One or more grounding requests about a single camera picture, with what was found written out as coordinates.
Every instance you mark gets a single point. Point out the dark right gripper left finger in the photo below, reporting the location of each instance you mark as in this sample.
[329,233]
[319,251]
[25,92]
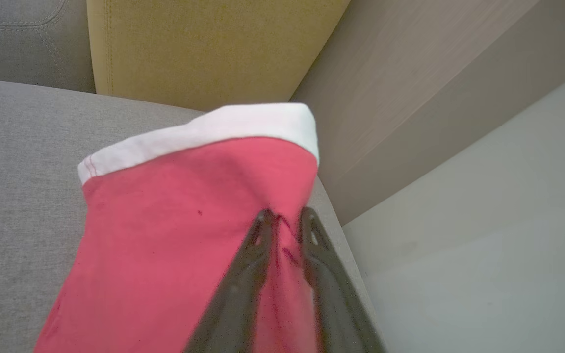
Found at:
[236,294]

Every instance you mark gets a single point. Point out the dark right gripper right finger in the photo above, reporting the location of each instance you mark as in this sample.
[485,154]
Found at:
[334,294]

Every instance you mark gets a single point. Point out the red white basketball jersey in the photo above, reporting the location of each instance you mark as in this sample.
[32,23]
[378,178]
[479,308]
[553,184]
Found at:
[165,235]

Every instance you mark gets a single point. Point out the yellow sofa cushion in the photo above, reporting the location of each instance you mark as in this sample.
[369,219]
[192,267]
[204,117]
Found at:
[204,49]

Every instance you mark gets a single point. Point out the grey sofa back cushion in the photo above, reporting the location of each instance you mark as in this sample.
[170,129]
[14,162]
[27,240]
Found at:
[17,39]

